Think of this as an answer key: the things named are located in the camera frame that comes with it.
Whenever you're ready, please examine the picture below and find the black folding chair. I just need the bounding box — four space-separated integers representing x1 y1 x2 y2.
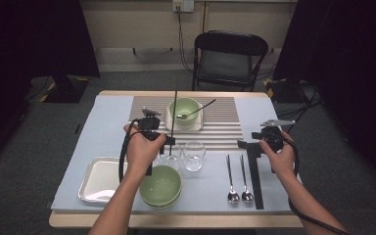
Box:
191 29 270 92

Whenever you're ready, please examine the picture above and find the hand-held gripper cable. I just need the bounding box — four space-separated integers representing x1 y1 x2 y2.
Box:
117 118 143 184
272 131 352 235

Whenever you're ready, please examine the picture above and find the green ceramic bowl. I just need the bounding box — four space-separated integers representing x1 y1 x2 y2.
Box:
139 164 183 206
168 97 204 126
142 195 181 210

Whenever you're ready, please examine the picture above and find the black floor cable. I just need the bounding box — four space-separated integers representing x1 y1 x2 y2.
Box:
275 82 322 138

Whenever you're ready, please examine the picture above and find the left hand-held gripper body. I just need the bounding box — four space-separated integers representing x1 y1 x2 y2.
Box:
138 108 165 142

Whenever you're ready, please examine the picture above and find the brown white striped placemat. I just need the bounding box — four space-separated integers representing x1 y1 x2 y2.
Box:
121 95 247 153

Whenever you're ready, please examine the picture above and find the clear drinking glass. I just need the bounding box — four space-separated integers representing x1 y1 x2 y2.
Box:
182 140 207 173
161 143 183 170

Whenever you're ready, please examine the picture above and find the black wall socket cable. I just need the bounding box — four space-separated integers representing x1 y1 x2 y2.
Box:
175 5 195 74

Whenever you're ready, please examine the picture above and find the dark curtain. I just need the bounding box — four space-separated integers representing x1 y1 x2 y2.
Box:
0 0 101 170
272 0 376 194

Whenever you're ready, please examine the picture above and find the right hand-held gripper cable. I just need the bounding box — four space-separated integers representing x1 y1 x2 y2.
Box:
272 131 352 235

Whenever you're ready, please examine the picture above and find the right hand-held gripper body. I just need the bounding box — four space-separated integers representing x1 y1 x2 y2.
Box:
251 118 297 154

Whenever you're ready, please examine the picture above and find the row of black chopsticks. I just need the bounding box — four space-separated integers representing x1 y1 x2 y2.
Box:
247 155 264 211

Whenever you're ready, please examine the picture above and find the person's right hand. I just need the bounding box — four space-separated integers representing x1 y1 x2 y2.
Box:
258 130 297 180

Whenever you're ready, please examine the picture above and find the white square plate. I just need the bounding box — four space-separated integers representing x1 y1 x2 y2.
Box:
164 102 205 132
77 156 130 204

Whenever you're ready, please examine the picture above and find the left hand-held gripper cable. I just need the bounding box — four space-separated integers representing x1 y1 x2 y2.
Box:
117 118 143 184

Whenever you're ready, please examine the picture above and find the white wall socket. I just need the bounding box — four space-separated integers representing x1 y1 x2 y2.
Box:
171 0 195 14

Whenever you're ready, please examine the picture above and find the person's left hand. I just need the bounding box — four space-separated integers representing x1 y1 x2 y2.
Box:
122 123 168 179

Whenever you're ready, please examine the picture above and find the black taped stand base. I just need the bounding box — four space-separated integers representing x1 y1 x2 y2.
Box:
40 75 90 105
263 77 307 105

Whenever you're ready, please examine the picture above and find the thin black chopstick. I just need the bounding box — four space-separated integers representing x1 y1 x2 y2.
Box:
168 81 179 157

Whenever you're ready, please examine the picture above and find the silver metal spoon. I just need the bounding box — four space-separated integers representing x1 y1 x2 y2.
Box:
175 98 217 120
225 154 241 205
239 154 255 205

